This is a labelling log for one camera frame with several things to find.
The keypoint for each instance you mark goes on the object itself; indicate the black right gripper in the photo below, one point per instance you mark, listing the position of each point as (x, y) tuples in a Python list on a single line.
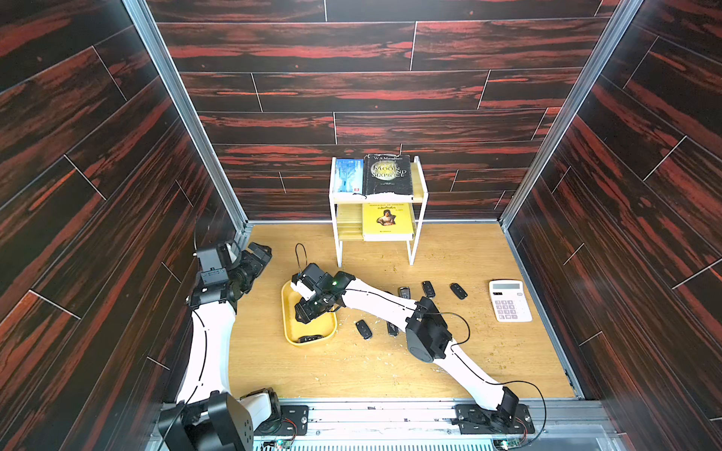
[(310, 304)]

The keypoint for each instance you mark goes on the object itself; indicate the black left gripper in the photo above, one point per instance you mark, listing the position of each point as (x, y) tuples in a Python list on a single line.
[(255, 266)]

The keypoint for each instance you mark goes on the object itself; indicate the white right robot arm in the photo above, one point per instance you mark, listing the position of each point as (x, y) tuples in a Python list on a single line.
[(427, 334)]

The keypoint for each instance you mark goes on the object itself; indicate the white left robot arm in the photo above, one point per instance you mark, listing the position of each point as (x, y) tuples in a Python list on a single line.
[(206, 416)]

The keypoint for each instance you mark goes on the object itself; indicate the black flip car key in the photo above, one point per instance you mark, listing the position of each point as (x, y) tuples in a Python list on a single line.
[(363, 329)]

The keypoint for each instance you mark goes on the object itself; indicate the white metal shelf rack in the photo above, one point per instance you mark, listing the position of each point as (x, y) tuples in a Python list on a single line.
[(379, 198)]

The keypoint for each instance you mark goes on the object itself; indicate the yellow book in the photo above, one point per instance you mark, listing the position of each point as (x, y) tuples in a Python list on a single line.
[(383, 222)]

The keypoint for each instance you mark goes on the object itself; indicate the blue book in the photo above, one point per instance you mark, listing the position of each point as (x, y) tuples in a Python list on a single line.
[(349, 176)]

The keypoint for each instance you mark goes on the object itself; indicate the black hardcover book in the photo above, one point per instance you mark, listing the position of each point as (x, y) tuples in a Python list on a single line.
[(387, 174)]

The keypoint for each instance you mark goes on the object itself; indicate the white calculator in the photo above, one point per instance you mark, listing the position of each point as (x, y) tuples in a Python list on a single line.
[(509, 301)]

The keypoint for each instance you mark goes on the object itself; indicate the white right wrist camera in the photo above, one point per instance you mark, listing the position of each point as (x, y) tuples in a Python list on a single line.
[(299, 285)]

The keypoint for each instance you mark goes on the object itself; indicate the black car key with ring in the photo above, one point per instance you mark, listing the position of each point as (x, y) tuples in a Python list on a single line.
[(405, 292)]

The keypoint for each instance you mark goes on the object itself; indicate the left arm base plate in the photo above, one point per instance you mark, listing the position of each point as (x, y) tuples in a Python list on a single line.
[(287, 420)]

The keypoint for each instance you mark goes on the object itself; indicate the aluminium rail frame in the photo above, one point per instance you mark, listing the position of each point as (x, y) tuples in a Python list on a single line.
[(397, 424)]

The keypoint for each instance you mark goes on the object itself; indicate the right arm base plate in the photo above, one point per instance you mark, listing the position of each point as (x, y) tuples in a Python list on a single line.
[(472, 420)]

